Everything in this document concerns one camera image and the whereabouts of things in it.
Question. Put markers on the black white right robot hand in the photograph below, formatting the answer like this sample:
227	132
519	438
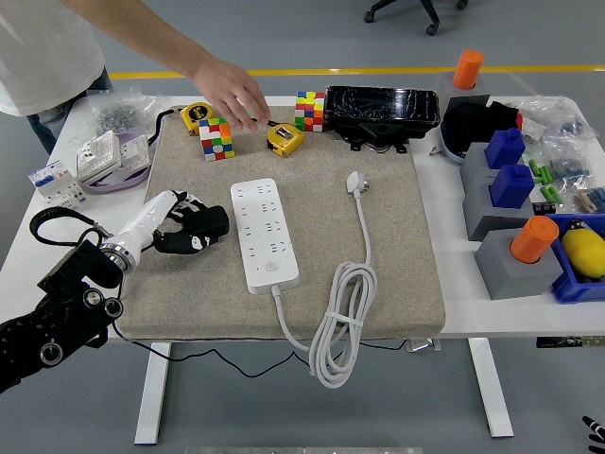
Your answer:
598	437

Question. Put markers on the person's hand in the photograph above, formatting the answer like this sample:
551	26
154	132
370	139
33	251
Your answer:
231	90

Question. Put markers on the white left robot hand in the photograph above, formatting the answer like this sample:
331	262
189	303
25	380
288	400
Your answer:
151	208

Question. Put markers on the black plug adapter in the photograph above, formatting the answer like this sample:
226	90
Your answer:
212	222

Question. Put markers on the white power strip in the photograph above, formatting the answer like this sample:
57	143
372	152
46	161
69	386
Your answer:
264	236

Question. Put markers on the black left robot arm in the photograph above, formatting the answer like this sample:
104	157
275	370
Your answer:
52	321

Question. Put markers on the small black circuit board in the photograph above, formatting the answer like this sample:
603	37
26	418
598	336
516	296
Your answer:
544	208

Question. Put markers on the lilac tape roll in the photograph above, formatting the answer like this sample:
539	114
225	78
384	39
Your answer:
118	184

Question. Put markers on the yellow tape measure black label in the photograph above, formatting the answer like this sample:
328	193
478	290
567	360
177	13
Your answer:
197	116

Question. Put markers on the multicolour puzzle cube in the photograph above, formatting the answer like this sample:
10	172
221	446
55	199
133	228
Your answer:
216	139
310	111

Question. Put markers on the white socket panel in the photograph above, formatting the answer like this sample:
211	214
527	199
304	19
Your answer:
134	153

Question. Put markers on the clear bag of metal nuts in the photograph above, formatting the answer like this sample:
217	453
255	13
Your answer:
118	118

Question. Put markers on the grey-brown mat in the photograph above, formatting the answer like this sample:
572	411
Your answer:
198	293

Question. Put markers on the white circuit breaker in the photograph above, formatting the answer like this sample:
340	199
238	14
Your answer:
54	184

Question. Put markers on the black box under table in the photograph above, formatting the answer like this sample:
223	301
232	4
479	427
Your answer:
567	342

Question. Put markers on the white table leg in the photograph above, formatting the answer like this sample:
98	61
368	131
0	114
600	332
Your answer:
152	392
491	388

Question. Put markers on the blue plastic bin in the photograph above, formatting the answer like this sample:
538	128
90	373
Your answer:
574	288

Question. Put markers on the black cracked screen device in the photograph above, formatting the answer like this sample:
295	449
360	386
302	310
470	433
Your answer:
383	106

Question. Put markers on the person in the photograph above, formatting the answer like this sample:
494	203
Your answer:
42	57

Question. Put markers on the yellow rounded toy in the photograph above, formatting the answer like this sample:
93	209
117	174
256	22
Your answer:
586	250

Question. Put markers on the grey block base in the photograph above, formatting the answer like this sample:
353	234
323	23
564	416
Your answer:
501	274
477	213
472	165
444	87

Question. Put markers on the orange cylinder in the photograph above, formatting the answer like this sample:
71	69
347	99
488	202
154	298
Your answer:
468	68
534	239

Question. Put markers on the black office chair base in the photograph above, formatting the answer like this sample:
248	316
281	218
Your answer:
427	9

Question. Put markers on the small metal part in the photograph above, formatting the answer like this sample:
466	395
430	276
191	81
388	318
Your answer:
435	151

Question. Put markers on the white blue bowl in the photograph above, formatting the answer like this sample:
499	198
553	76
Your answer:
449	146

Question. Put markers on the clear bag of blue parts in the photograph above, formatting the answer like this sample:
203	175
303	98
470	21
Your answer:
569	163
593	198
558	113

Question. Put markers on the black cloth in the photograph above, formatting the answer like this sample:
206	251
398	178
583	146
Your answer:
468	125

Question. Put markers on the green peg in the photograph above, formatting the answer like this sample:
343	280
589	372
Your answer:
546	175
534	168
552	195

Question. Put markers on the blue block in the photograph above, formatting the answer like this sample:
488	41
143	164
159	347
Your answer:
513	186
505	149

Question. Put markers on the white wall socket box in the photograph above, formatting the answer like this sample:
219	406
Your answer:
99	156

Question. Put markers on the silver bracket under table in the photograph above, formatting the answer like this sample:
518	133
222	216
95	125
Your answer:
423	345

